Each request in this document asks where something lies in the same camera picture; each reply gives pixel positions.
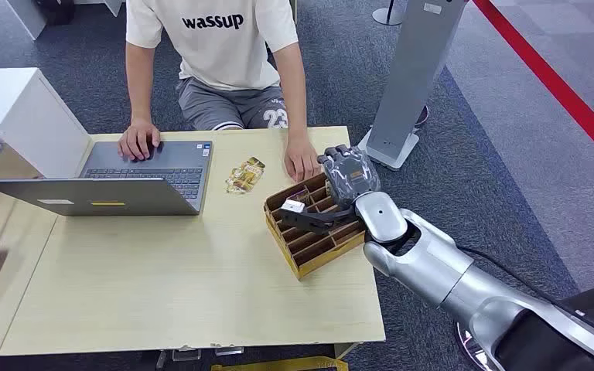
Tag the person's left hand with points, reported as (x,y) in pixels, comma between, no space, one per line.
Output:
(301,159)

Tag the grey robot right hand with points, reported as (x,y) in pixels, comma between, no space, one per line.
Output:
(351,174)

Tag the person's right hand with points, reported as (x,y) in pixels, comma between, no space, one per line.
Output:
(137,139)

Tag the person's right forearm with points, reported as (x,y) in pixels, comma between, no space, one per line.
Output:
(139,82)

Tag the person's left forearm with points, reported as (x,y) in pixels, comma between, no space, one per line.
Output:
(293,92)

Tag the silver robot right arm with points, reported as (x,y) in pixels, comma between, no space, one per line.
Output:
(430,261)

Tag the golden patterned card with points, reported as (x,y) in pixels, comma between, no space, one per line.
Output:
(246,175)

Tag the wooden slotted card organizer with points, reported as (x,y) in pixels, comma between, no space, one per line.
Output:
(310,246)

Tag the person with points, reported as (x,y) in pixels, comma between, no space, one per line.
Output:
(220,46)

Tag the grey laptop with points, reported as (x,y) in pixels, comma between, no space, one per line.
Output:
(143,179)

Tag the white cabinet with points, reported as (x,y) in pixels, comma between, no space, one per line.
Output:
(30,120)

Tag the grey kiosk stand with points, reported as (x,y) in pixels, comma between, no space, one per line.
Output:
(409,82)

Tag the round metal stand base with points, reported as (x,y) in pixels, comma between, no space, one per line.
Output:
(386,15)

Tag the white furniture block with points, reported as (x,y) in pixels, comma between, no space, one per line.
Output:
(28,15)

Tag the clear plastic table bracket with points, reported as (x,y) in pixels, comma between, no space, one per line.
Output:
(185,354)
(228,350)

